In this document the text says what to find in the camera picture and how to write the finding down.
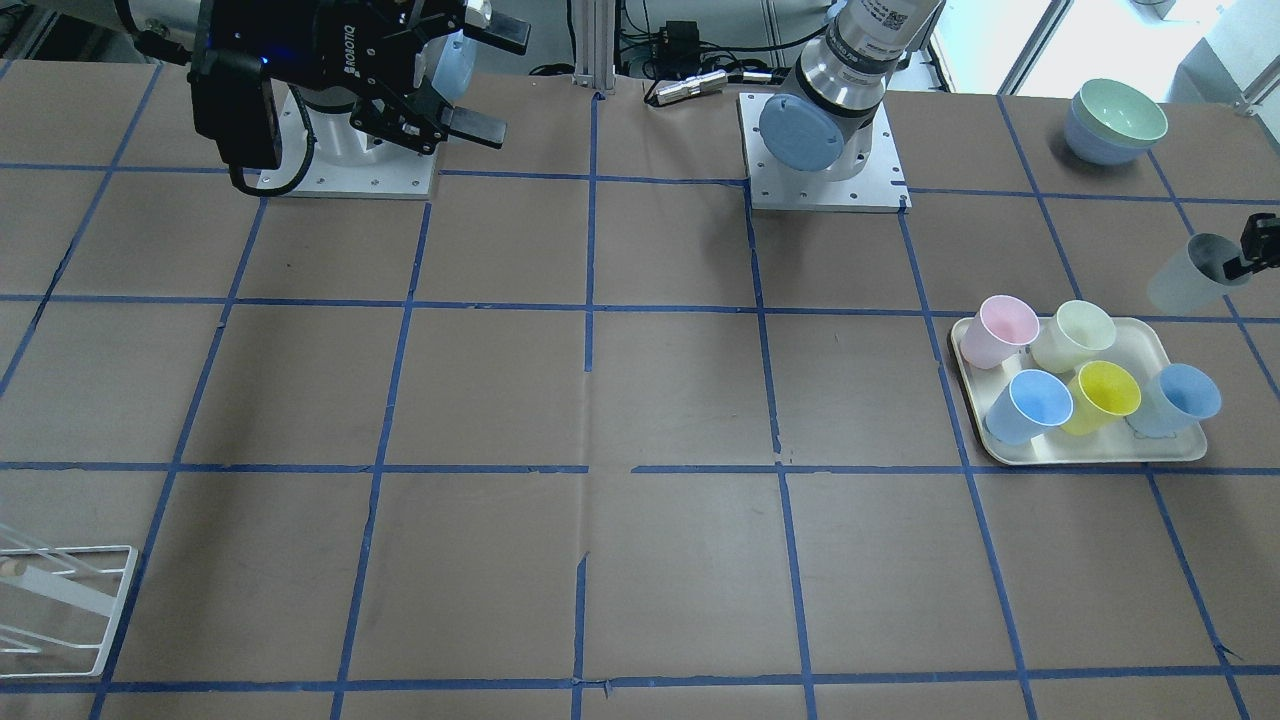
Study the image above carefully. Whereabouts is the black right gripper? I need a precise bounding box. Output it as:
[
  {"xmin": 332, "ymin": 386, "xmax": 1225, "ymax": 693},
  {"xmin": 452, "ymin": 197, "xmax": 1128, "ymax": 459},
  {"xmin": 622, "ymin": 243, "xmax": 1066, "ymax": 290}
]
[{"xmin": 195, "ymin": 0, "xmax": 532, "ymax": 154}]

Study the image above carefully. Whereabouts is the blue cup far corner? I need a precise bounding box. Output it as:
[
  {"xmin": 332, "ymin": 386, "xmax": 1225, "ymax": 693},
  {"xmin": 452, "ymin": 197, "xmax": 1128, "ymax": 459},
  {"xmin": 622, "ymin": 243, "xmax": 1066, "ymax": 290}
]
[{"xmin": 1126, "ymin": 363, "xmax": 1222, "ymax": 438}]

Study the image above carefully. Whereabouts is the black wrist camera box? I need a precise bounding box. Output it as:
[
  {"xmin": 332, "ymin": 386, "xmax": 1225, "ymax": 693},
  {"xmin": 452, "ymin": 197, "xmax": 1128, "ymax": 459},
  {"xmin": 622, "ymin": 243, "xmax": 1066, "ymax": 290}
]
[{"xmin": 188, "ymin": 49, "xmax": 283, "ymax": 170}]

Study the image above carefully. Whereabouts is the cream plastic tray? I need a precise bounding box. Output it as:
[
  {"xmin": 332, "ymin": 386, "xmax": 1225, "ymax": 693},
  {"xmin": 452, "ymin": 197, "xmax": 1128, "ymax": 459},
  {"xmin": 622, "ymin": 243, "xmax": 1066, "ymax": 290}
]
[{"xmin": 948, "ymin": 316, "xmax": 1208, "ymax": 468}]

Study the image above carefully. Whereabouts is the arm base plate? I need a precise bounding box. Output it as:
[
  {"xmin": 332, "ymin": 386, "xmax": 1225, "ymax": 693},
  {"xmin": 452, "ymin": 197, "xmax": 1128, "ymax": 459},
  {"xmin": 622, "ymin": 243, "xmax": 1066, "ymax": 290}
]
[
  {"xmin": 739, "ymin": 92, "xmax": 913, "ymax": 213},
  {"xmin": 253, "ymin": 88, "xmax": 436, "ymax": 200}
]

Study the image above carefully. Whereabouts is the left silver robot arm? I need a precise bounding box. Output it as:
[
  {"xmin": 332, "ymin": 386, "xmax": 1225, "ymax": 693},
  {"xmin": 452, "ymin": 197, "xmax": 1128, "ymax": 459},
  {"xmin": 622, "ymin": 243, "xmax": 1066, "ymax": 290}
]
[{"xmin": 739, "ymin": 1, "xmax": 1277, "ymax": 279}]

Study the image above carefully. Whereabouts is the blue cup near corner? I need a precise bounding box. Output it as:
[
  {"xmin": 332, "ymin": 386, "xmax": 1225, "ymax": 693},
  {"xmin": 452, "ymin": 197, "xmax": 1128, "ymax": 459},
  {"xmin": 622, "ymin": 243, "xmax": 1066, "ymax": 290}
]
[{"xmin": 983, "ymin": 369, "xmax": 1074, "ymax": 445}]

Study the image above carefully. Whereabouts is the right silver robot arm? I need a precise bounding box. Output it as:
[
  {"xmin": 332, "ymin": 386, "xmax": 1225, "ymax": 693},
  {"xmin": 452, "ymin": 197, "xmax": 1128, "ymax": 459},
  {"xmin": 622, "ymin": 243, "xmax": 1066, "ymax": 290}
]
[{"xmin": 44, "ymin": 1, "xmax": 530, "ymax": 169}]

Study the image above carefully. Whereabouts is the yellow plastic cup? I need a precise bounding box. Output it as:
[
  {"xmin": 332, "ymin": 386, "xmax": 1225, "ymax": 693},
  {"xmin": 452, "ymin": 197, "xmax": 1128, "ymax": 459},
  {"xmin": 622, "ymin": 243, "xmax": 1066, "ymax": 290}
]
[{"xmin": 1060, "ymin": 360, "xmax": 1142, "ymax": 436}]

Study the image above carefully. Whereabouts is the pink plastic cup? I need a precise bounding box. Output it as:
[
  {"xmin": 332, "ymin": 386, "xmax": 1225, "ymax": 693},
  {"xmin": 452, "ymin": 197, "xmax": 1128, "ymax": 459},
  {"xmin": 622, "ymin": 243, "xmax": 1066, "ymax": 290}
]
[{"xmin": 960, "ymin": 293, "xmax": 1041, "ymax": 370}]

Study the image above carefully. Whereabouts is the grey plastic cup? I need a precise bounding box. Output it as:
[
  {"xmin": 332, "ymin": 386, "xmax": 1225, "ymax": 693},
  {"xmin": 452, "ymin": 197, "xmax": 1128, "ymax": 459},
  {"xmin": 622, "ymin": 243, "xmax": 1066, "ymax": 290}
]
[{"xmin": 1147, "ymin": 233, "xmax": 1252, "ymax": 315}]

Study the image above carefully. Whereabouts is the blue bowl under green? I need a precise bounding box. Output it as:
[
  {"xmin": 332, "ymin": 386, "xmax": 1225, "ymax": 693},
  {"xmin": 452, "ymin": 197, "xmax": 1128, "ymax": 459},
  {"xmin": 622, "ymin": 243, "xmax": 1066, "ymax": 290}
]
[{"xmin": 1062, "ymin": 108, "xmax": 1149, "ymax": 167}]

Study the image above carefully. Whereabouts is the white wire cup rack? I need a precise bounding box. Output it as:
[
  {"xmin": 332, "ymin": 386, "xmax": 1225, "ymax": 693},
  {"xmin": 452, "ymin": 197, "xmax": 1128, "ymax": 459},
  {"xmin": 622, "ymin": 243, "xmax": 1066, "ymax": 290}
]
[{"xmin": 1, "ymin": 524, "xmax": 140, "ymax": 682}]

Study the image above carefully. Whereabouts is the cream plastic cup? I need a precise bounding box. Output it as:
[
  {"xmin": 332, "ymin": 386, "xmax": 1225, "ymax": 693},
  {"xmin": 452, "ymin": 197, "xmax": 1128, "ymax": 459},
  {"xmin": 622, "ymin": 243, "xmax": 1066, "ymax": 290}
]
[{"xmin": 1030, "ymin": 300, "xmax": 1117, "ymax": 374}]

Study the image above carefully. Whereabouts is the blue cup corner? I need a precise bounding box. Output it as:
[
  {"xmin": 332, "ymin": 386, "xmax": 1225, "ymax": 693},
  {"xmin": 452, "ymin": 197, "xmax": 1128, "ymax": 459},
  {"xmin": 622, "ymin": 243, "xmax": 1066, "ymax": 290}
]
[
  {"xmin": 983, "ymin": 369, "xmax": 1074, "ymax": 445},
  {"xmin": 1126, "ymin": 363, "xmax": 1222, "ymax": 438}
]

